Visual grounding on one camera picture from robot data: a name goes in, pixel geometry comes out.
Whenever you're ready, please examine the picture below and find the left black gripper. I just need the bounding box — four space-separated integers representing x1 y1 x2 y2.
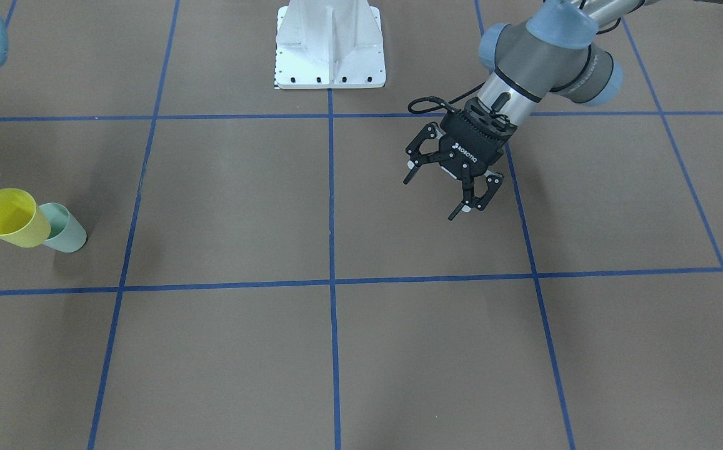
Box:
402 112 518 221

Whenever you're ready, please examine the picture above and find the yellow plastic cup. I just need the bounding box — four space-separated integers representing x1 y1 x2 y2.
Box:
0 188 52 248

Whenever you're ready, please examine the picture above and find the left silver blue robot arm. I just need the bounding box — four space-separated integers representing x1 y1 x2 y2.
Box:
404 1 650 219

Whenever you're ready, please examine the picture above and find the light green plastic cup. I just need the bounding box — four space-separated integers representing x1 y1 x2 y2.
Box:
39 202 87 253

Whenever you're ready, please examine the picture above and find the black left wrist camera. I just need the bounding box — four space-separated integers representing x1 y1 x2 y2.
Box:
458 103 517 152

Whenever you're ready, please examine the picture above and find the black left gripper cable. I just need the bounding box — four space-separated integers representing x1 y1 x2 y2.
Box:
407 81 487 116

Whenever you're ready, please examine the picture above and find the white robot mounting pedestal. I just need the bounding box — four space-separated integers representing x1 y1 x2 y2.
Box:
274 1 387 89

